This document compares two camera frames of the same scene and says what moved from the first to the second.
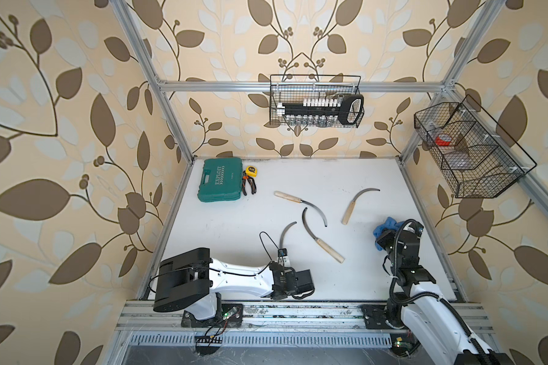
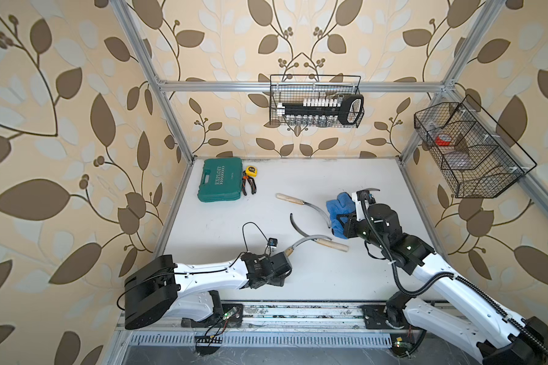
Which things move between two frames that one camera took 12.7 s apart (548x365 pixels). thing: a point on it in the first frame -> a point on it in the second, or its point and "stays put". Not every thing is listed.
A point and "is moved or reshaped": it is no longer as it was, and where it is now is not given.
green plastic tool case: (221, 179) stays put
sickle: (283, 232) -> (291, 247)
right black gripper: (385, 237) -> (351, 222)
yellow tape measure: (251, 170) stays put
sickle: (288, 197) stays put
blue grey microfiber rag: (390, 224) is moved or reshaped
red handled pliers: (253, 185) stays put
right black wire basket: (476, 156) stays put
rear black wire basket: (316, 89) stays put
